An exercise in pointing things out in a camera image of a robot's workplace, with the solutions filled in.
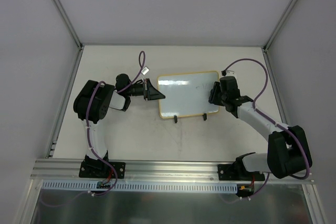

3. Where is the white slotted cable duct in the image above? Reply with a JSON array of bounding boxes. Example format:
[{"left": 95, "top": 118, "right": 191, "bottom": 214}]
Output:
[{"left": 41, "top": 180, "right": 238, "bottom": 194}]

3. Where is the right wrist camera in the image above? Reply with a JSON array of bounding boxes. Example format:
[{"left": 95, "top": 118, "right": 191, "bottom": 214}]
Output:
[{"left": 221, "top": 70, "right": 236, "bottom": 77}]

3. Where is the aluminium frame post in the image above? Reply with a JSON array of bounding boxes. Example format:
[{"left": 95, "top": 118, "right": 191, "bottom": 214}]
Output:
[
  {"left": 52, "top": 0, "right": 83, "bottom": 49},
  {"left": 263, "top": 0, "right": 299, "bottom": 52}
]

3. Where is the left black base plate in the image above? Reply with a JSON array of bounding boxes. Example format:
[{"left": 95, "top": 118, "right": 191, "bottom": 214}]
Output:
[{"left": 79, "top": 159, "right": 125, "bottom": 179}]

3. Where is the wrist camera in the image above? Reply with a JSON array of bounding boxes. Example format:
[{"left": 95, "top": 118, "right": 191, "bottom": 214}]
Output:
[
  {"left": 141, "top": 66, "right": 150, "bottom": 75},
  {"left": 221, "top": 70, "right": 236, "bottom": 77}
]

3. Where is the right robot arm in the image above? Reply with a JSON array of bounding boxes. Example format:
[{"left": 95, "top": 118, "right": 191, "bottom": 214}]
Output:
[{"left": 208, "top": 76, "right": 312, "bottom": 180}]

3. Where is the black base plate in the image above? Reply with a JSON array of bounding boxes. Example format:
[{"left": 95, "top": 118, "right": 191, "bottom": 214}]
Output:
[
  {"left": 79, "top": 159, "right": 125, "bottom": 179},
  {"left": 217, "top": 163, "right": 265, "bottom": 182}
]

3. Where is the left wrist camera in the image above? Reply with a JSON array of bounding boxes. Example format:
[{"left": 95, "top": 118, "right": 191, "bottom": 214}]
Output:
[{"left": 141, "top": 66, "right": 150, "bottom": 75}]

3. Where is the aluminium rail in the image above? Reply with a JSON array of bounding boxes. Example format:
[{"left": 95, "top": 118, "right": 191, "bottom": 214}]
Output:
[{"left": 30, "top": 157, "right": 315, "bottom": 184}]

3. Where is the yellow framed whiteboard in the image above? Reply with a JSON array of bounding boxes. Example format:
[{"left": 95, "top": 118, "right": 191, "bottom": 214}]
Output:
[{"left": 157, "top": 71, "right": 219, "bottom": 119}]

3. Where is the whiteboard stand with black feet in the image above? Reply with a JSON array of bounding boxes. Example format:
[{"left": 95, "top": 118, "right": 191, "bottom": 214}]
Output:
[{"left": 173, "top": 113, "right": 207, "bottom": 123}]

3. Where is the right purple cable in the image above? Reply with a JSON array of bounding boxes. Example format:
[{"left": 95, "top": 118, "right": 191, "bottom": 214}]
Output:
[{"left": 223, "top": 57, "right": 311, "bottom": 204}]

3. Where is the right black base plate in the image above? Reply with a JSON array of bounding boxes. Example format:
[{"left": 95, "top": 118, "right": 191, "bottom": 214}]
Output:
[{"left": 217, "top": 163, "right": 265, "bottom": 182}]

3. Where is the left aluminium frame post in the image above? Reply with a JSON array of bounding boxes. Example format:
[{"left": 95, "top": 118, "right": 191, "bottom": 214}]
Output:
[{"left": 52, "top": 0, "right": 83, "bottom": 49}]

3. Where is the right aluminium frame post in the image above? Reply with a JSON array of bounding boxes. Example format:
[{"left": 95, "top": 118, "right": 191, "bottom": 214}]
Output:
[{"left": 263, "top": 0, "right": 299, "bottom": 52}]

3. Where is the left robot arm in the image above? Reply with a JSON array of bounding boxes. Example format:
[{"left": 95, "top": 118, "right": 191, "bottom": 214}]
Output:
[{"left": 73, "top": 73, "right": 165, "bottom": 178}]

